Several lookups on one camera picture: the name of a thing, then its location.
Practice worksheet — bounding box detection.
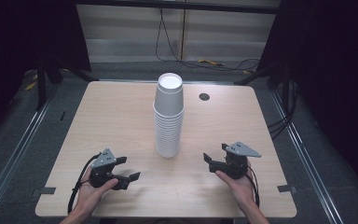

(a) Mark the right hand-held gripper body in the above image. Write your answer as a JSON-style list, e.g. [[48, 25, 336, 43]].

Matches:
[[224, 141, 262, 180]]

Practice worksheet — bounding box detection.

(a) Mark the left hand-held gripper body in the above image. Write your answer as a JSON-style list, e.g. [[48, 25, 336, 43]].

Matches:
[[89, 147, 121, 189]]

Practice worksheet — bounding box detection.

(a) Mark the stack of white paper cups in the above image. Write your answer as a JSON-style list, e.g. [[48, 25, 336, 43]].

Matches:
[[152, 72, 186, 159]]

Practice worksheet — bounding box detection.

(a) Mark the person's right hand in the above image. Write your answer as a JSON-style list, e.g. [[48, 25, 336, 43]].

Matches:
[[214, 169, 256, 209]]

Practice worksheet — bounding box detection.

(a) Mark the person's left hand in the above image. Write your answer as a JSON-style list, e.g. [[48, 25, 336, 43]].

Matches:
[[74, 167, 120, 217]]

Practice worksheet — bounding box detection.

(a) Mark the grey tape piece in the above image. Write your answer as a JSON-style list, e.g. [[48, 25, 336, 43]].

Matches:
[[276, 184, 298, 194], [32, 186, 57, 197]]

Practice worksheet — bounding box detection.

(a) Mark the black metal stand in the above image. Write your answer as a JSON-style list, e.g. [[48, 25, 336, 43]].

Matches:
[[35, 55, 99, 112], [233, 61, 294, 99]]

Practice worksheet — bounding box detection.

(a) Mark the yellow tape strip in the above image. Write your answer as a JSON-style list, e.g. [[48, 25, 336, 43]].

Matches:
[[197, 58, 226, 67], [24, 80, 38, 92]]

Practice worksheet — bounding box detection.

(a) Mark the dark curtain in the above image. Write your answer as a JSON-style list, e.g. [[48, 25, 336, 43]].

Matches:
[[255, 0, 358, 200], [0, 0, 92, 144]]

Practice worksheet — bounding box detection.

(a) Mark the black overhead bar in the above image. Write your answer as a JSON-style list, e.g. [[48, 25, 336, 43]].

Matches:
[[74, 0, 282, 15]]

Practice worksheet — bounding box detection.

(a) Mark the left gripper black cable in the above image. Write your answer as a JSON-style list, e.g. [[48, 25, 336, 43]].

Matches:
[[67, 151, 103, 215]]

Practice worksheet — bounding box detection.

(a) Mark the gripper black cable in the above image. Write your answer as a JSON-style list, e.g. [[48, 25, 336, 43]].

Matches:
[[67, 151, 103, 215], [245, 165, 261, 208]]

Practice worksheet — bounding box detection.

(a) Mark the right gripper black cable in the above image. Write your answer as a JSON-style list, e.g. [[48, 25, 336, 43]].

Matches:
[[245, 165, 261, 208]]

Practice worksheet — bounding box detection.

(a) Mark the bundle of black floor cables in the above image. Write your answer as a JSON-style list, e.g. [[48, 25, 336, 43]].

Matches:
[[266, 78, 300, 140]]

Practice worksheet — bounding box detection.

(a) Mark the metal floor rail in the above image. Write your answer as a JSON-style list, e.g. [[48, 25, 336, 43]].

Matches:
[[268, 88, 345, 224], [0, 83, 62, 217]]

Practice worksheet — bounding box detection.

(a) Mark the black wall cable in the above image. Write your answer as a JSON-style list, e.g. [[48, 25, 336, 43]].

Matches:
[[154, 7, 261, 73]]

